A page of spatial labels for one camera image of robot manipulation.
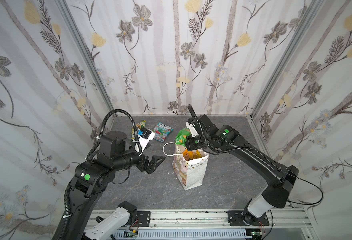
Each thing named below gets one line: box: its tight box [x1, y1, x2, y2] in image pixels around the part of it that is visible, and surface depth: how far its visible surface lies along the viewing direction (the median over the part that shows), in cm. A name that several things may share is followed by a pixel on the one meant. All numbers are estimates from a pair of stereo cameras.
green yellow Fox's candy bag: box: [131, 120, 146, 140], surface depth 108 cm
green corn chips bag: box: [175, 127, 192, 147], surface depth 73 cm
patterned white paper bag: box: [172, 144, 209, 191], surface depth 75 cm
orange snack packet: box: [182, 149, 202, 161], surface depth 90 cm
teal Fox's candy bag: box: [153, 122, 174, 143], surface depth 109 cm
